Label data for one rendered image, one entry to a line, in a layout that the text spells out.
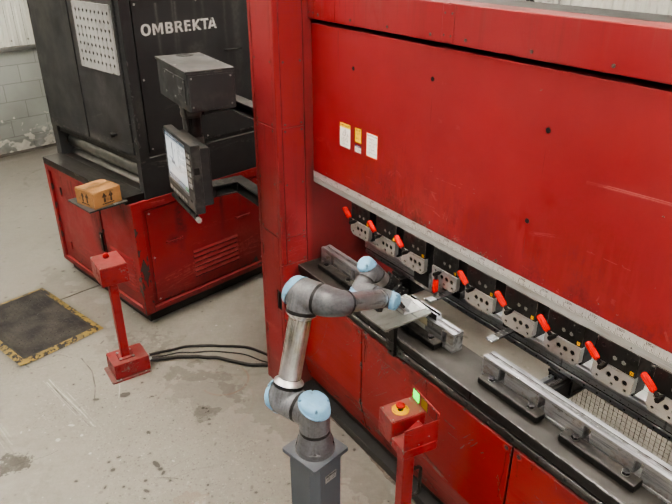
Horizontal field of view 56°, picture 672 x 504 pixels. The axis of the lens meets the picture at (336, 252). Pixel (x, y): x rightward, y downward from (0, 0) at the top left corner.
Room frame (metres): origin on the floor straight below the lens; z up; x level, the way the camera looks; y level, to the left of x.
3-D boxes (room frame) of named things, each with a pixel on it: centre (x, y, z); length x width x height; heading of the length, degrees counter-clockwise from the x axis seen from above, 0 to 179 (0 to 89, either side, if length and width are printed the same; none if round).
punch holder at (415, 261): (2.53, -0.38, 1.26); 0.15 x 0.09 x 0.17; 34
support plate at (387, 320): (2.43, -0.27, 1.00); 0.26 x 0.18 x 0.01; 124
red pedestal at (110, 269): (3.33, 1.34, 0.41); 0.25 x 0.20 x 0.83; 124
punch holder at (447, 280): (2.37, -0.49, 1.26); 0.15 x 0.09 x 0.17; 34
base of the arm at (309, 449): (1.82, 0.08, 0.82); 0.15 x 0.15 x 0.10
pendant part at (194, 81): (3.28, 0.72, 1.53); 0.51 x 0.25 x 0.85; 30
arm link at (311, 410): (1.83, 0.08, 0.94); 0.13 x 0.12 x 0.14; 54
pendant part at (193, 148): (3.19, 0.77, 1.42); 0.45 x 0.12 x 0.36; 30
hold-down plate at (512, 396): (1.98, -0.68, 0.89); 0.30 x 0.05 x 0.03; 34
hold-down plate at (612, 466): (1.65, -0.91, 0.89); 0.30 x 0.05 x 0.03; 34
